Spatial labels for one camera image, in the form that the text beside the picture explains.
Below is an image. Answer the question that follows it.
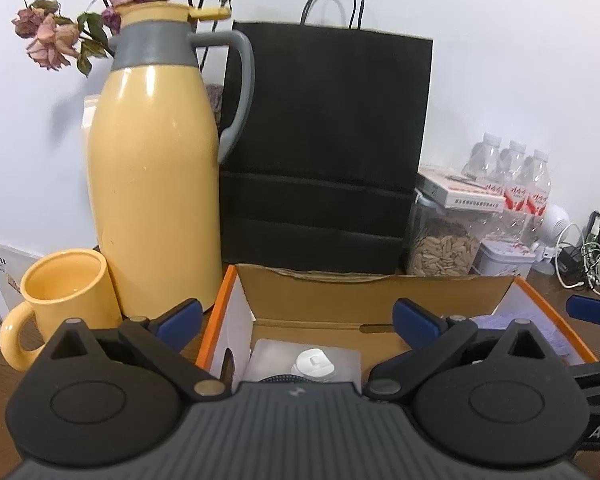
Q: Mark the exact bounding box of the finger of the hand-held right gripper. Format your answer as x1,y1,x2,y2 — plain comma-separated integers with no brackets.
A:
572,360,600,397
566,294,600,331

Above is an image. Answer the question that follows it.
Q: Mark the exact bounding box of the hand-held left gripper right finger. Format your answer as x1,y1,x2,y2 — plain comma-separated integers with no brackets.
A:
364,297,556,403

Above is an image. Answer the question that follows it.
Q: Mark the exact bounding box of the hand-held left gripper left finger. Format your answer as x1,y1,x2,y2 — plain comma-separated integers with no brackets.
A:
42,298,226,403

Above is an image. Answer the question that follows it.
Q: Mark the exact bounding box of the red orange cardboard box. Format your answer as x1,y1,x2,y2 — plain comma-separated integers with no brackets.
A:
195,262,600,396

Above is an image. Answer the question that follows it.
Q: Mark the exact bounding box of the black power adapter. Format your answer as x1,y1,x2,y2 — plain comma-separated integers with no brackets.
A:
557,245,583,273

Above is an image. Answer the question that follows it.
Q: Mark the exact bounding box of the dark upright object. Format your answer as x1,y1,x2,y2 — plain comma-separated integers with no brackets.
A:
585,210,600,253

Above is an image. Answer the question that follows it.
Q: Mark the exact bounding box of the clear container of seeds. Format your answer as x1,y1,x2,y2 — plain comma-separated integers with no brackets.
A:
405,187,486,277

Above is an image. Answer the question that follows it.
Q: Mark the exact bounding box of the white printed tin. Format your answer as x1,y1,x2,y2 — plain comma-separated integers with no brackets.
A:
477,239,538,278

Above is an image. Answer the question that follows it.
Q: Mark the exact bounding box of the small white adapter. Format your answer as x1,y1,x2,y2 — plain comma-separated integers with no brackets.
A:
291,347,337,378

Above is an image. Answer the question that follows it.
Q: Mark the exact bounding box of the yellow mug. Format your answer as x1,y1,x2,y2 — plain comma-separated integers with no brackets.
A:
0,248,123,372

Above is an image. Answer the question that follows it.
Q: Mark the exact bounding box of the clear water bottle red label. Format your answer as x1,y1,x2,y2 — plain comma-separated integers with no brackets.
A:
495,140,528,211
517,149,553,246
462,132,503,181

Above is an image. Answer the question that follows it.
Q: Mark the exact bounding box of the yellow thermos jug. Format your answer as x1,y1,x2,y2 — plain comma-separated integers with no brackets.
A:
86,1,256,313

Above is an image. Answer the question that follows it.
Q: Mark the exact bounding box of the white flat carton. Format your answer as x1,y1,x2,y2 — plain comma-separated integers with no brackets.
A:
416,164,508,211

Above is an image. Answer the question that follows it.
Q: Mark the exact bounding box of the white flat box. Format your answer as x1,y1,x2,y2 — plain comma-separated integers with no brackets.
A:
0,239,46,321

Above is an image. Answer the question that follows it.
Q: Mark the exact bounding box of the black paper bag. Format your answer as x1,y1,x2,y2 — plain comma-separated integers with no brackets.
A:
219,0,434,276

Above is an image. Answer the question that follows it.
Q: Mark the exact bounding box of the white cable tangle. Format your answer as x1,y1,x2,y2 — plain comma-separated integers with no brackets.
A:
555,222,600,296

